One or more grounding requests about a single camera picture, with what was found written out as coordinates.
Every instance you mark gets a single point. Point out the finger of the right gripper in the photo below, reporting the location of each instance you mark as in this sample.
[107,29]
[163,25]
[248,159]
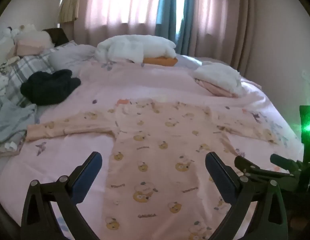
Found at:
[247,167]
[286,164]

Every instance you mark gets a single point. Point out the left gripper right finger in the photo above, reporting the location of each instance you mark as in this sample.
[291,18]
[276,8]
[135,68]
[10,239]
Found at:
[269,220]

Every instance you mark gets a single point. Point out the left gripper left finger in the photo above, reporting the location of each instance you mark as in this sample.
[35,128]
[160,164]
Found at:
[39,220]

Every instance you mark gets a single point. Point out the peach bear print garment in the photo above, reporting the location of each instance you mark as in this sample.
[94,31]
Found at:
[157,184]

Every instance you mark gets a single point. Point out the white folded clothes stack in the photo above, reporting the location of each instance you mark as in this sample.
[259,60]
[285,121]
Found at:
[220,75]

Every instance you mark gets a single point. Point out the black clothing bundle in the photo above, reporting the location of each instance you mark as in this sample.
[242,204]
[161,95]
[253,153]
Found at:
[44,89]

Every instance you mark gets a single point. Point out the pink folded garment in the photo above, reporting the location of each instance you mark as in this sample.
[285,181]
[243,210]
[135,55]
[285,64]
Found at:
[215,90]

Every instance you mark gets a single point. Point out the grey plaid bedding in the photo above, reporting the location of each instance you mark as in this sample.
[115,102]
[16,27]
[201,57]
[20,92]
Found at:
[16,111]

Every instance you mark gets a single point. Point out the orange folded cloth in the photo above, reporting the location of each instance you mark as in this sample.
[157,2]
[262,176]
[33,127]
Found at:
[161,61]

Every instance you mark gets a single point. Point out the beige side curtain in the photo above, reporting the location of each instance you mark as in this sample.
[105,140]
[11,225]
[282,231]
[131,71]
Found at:
[223,30]

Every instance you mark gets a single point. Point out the pink printed duvet cover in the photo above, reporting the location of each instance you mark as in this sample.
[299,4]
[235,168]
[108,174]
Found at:
[103,87]

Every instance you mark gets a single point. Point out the white fluffy blanket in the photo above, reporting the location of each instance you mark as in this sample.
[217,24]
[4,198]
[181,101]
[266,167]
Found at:
[134,48]

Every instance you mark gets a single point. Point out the light grey pillow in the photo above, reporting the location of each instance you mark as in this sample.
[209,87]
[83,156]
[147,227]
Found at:
[71,58]

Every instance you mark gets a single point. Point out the teal curtain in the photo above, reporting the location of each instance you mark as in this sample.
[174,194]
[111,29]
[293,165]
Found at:
[174,22]

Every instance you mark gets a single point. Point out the pink plush pillow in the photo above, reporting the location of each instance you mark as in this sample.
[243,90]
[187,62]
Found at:
[31,42]

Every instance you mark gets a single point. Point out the dark headboard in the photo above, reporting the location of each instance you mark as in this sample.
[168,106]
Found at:
[58,36]

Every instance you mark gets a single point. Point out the pink window curtain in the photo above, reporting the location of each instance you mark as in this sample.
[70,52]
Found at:
[101,19]

